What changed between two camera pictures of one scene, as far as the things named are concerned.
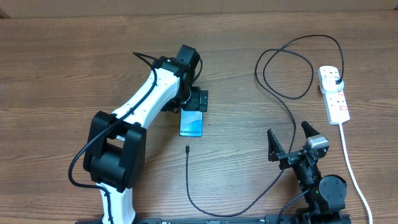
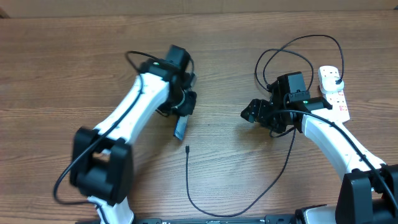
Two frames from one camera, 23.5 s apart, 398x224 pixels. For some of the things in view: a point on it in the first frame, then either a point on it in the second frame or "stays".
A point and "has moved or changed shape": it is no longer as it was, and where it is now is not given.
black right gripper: [275, 153] -> [256, 114]
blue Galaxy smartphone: [191, 123] has moved or changed shape
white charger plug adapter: [329, 85] stays
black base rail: [320, 219] stays
